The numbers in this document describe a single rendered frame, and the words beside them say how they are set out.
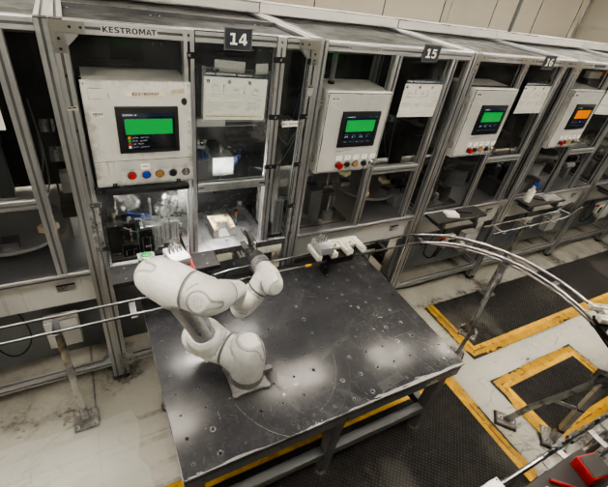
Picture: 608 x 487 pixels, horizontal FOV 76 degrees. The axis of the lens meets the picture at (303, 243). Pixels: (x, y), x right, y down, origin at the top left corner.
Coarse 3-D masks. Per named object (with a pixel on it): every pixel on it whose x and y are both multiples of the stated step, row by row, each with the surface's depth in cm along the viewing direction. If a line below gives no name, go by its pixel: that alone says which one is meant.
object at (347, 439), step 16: (432, 384) 207; (384, 400) 190; (416, 400) 240; (432, 400) 231; (352, 416) 183; (384, 416) 225; (400, 416) 227; (416, 416) 241; (320, 432) 177; (336, 432) 192; (352, 432) 215; (368, 432) 216; (272, 448) 164; (320, 448) 205; (336, 448) 207; (240, 464) 158; (288, 464) 196; (304, 464) 199; (320, 464) 211; (208, 480) 154; (256, 480) 188; (272, 480) 192
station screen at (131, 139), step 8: (128, 136) 164; (136, 136) 165; (144, 136) 167; (152, 136) 168; (160, 136) 170; (168, 136) 171; (128, 144) 166; (136, 144) 167; (144, 144) 169; (152, 144) 170; (160, 144) 172; (168, 144) 173
